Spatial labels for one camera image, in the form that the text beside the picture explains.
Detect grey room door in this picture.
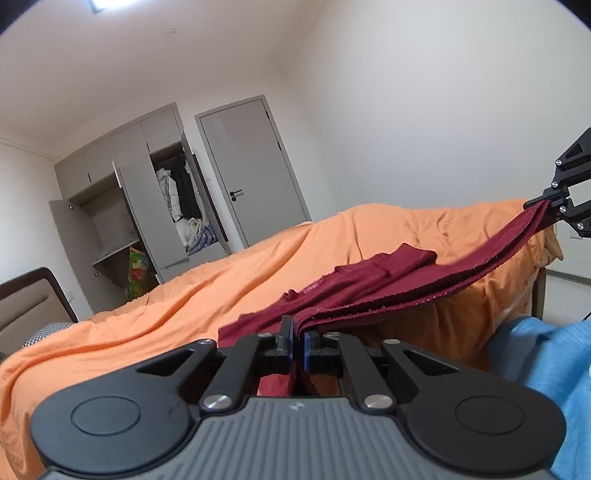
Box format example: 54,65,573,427
197,96,310,246

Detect blue white checkered pillow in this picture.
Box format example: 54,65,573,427
22,322,73,348

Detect dark wood padded headboard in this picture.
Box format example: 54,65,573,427
1,267,78,360

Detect grey built-in wardrobe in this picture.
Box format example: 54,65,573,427
49,104,230,313

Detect dark red garment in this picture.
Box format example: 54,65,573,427
218,200,561,370

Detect orange bed blanket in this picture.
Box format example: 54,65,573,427
1,200,562,479

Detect hanging clothes in wardrobe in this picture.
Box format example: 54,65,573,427
155,155,217,255

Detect blue cloth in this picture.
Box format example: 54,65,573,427
488,317,591,479

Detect colourful bag in wardrobe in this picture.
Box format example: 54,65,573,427
126,247,149,300

